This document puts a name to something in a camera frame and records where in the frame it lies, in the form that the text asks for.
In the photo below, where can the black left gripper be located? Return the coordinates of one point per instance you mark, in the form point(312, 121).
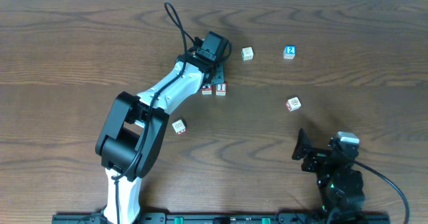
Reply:
point(217, 75)

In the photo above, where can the M letter wooden block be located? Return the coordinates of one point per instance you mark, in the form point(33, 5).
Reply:
point(293, 104)

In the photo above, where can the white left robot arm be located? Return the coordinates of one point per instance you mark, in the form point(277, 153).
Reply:
point(132, 135)

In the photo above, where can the red-sided plain wooden block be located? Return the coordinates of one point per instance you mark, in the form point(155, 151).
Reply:
point(179, 126)

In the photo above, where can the red I letter block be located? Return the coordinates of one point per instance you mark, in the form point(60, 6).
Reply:
point(221, 89)

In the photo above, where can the red A letter block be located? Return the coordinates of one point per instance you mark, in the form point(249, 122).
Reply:
point(207, 90)

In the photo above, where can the blue 2 number block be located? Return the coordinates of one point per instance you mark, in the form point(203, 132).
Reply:
point(289, 52)

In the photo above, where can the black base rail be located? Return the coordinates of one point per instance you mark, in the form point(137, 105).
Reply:
point(162, 218)

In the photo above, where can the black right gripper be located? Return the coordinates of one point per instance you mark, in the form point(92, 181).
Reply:
point(314, 153)

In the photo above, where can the green R letter block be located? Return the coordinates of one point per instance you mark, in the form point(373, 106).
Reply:
point(247, 53)

